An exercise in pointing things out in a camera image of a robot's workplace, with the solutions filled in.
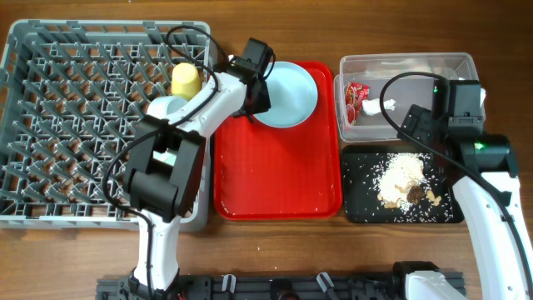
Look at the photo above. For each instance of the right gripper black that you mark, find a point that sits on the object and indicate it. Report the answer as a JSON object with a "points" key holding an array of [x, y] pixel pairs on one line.
{"points": [[415, 122]]}

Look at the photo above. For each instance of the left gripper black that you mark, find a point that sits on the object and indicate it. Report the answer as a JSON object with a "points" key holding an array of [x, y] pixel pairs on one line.
{"points": [[263, 102]]}

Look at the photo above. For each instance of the light blue plate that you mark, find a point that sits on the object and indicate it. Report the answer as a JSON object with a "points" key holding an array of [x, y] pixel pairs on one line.
{"points": [[293, 95]]}

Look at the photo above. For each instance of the white napkin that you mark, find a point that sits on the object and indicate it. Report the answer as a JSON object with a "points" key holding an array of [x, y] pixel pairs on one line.
{"points": [[372, 107]]}

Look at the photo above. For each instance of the red strawberry candy wrapper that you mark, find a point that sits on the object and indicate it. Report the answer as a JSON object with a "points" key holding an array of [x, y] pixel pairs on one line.
{"points": [[355, 94]]}

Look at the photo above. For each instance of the yellow plastic cup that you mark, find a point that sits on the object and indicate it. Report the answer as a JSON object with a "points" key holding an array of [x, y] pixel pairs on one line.
{"points": [[186, 82]]}

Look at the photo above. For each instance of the green bowl with rice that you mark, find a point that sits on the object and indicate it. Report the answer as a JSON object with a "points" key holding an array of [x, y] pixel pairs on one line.
{"points": [[167, 157]]}

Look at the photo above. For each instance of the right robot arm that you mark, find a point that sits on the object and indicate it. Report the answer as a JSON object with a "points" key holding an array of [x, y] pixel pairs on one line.
{"points": [[483, 174]]}

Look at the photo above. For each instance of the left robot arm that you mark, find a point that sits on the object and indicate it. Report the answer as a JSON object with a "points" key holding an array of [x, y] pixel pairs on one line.
{"points": [[164, 169]]}

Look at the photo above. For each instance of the grey dishwasher rack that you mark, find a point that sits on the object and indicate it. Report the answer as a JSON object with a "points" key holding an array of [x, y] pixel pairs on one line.
{"points": [[72, 92]]}

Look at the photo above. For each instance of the pile of white rice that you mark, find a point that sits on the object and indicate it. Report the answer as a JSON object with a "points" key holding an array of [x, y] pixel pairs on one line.
{"points": [[402, 171]]}

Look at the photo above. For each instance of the clear plastic bin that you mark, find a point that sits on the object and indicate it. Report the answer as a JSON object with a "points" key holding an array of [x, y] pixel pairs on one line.
{"points": [[374, 70]]}

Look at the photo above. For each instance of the red plastic tray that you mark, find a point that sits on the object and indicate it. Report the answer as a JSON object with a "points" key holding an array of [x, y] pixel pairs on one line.
{"points": [[262, 173]]}

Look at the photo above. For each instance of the black plastic tray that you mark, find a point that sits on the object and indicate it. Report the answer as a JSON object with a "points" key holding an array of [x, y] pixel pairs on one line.
{"points": [[362, 167]]}

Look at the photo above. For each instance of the brown food scraps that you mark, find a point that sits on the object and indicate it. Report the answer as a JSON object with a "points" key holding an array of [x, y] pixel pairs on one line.
{"points": [[405, 197]]}

